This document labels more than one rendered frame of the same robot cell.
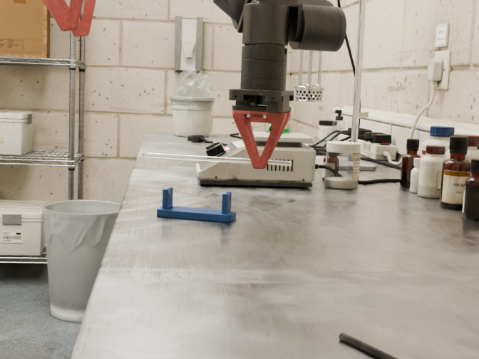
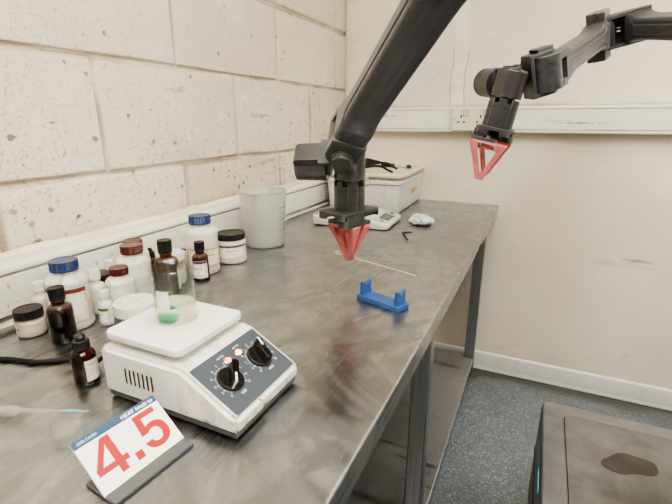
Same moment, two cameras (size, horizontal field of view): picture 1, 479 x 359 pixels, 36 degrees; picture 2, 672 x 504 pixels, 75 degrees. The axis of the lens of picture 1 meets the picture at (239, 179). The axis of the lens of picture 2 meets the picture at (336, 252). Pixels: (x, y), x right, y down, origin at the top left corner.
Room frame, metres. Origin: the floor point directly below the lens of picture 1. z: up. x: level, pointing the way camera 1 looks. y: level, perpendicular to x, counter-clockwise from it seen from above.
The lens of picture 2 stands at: (1.65, 0.37, 1.08)
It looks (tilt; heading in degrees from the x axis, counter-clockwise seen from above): 17 degrees down; 211
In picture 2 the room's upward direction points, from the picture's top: straight up
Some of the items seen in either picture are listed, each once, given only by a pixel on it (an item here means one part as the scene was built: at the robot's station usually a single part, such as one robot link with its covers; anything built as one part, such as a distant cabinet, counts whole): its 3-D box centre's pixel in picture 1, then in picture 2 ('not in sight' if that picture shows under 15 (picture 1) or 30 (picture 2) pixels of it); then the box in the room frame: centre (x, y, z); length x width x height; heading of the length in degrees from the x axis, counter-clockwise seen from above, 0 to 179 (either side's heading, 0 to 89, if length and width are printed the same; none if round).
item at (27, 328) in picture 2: not in sight; (30, 320); (1.35, -0.38, 0.77); 0.04 x 0.04 x 0.04
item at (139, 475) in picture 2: not in sight; (135, 444); (1.44, 0.01, 0.77); 0.09 x 0.06 x 0.04; 0
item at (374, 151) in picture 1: (364, 144); not in sight; (2.01, -0.34, 0.77); 0.40 x 0.06 x 0.04; 6
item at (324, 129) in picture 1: (327, 130); not in sight; (2.40, -0.28, 0.78); 0.06 x 0.06 x 0.06
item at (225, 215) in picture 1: (197, 204); (382, 294); (0.95, 0.05, 0.77); 0.10 x 0.03 x 0.04; 77
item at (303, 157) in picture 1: (259, 160); (196, 358); (1.32, -0.03, 0.79); 0.22 x 0.13 x 0.08; 96
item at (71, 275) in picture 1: (85, 259); not in sight; (2.84, 0.59, 0.21); 0.33 x 0.33 x 0.42
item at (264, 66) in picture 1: (263, 75); (349, 199); (0.94, -0.02, 0.94); 0.10 x 0.07 x 0.07; 167
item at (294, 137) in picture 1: (274, 136); (176, 323); (1.32, -0.06, 0.83); 0.12 x 0.12 x 0.01; 6
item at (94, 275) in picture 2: not in sight; (96, 290); (1.25, -0.36, 0.79); 0.03 x 0.03 x 0.08
